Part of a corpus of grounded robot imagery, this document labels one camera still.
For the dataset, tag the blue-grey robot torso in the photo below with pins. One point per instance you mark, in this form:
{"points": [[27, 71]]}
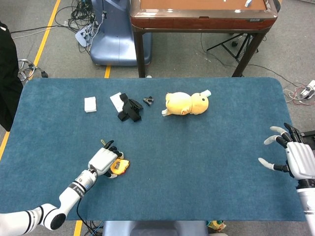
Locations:
{"points": [[152, 228]]}

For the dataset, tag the black tripod stand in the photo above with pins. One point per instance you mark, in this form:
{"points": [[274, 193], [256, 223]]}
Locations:
{"points": [[236, 46]]}

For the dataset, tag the yellow plush toy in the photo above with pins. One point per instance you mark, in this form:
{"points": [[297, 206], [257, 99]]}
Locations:
{"points": [[182, 103]]}

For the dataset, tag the small white box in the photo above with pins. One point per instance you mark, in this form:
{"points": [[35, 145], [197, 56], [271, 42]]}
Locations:
{"points": [[90, 105]]}

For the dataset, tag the brown mahjong table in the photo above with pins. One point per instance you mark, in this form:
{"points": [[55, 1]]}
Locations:
{"points": [[197, 22]]}

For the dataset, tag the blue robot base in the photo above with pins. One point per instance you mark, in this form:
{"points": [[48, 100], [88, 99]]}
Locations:
{"points": [[115, 37]]}

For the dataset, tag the blue table carpet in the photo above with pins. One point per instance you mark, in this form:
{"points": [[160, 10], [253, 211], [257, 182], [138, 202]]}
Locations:
{"points": [[184, 147]]}

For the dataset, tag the yellow tape measure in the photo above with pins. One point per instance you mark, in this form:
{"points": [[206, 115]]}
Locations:
{"points": [[121, 166]]}

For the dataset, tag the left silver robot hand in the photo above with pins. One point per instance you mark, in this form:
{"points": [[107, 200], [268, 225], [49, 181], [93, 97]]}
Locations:
{"points": [[102, 159]]}

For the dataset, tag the grey floor power strip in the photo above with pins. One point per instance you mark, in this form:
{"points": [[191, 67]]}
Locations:
{"points": [[85, 34]]}

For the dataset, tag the yellow printed packet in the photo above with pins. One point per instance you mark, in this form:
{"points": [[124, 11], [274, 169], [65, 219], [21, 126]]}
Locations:
{"points": [[216, 225]]}

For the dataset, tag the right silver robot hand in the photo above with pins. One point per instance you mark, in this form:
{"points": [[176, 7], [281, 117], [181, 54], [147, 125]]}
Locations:
{"points": [[300, 159]]}

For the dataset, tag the small black clip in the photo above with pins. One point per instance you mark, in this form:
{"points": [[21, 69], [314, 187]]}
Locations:
{"points": [[148, 100]]}

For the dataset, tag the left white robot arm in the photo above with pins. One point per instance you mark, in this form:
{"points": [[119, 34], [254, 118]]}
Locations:
{"points": [[73, 191]]}

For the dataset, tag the chrome chair base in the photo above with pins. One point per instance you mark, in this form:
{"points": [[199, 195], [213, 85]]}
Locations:
{"points": [[27, 67]]}

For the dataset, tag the single blue-white mahjong tile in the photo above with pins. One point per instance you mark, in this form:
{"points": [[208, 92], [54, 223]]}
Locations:
{"points": [[248, 3]]}

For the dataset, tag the black hanging garment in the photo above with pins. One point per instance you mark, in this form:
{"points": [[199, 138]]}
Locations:
{"points": [[8, 78]]}

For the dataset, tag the white power strip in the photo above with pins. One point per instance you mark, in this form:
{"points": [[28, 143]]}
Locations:
{"points": [[308, 89]]}

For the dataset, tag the white paper card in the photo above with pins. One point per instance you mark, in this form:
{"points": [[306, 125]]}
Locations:
{"points": [[115, 100]]}

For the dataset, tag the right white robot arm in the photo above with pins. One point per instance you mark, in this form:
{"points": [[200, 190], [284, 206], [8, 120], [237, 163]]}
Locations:
{"points": [[307, 204]]}

